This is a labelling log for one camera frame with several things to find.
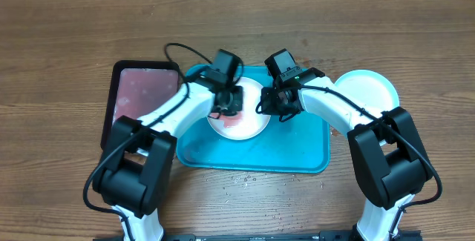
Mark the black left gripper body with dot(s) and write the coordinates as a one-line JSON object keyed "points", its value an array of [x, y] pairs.
{"points": [[236, 100]]}

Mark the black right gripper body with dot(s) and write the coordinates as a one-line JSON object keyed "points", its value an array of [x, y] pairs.
{"points": [[268, 102]]}

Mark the red sponge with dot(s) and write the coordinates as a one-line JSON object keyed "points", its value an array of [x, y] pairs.
{"points": [[232, 121]]}

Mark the white pink plate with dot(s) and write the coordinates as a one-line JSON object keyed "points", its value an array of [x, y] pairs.
{"points": [[253, 123]]}

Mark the teal plastic tray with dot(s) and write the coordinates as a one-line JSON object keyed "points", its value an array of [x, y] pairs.
{"points": [[300, 145]]}

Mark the light blue plate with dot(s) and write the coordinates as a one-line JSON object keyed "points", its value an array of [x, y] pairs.
{"points": [[369, 90]]}

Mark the dark tray with red water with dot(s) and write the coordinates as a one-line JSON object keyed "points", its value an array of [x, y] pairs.
{"points": [[136, 89]]}

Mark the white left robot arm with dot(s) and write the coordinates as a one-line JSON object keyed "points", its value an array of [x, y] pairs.
{"points": [[134, 169]]}

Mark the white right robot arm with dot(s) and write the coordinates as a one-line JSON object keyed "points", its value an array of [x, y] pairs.
{"points": [[390, 162]]}

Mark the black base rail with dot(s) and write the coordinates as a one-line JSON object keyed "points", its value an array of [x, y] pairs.
{"points": [[339, 235]]}

